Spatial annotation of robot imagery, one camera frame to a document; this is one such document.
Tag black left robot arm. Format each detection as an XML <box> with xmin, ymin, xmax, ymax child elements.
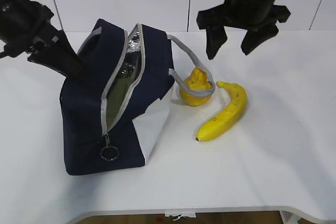
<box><xmin>1</xmin><ymin>0</ymin><xmax>88</xmax><ymax>81</ymax></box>

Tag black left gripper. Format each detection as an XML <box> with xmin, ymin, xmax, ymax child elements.
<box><xmin>1</xmin><ymin>0</ymin><xmax>86</xmax><ymax>80</ymax></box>

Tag white tape under table edge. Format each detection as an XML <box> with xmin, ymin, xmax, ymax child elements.
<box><xmin>164</xmin><ymin>210</ymin><xmax>196</xmax><ymax>221</ymax></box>

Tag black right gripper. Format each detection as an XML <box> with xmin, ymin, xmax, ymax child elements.
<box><xmin>196</xmin><ymin>0</ymin><xmax>291</xmax><ymax>60</ymax></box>

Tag yellow banana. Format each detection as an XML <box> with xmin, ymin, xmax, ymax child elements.
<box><xmin>196</xmin><ymin>81</ymin><xmax>248</xmax><ymax>142</ymax></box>

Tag green lidded glass container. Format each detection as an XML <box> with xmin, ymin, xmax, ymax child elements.
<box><xmin>106</xmin><ymin>51</ymin><xmax>141</xmax><ymax>128</ymax></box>

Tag navy blue lunch bag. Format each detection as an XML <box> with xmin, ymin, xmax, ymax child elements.
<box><xmin>60</xmin><ymin>19</ymin><xmax>215</xmax><ymax>175</ymax></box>

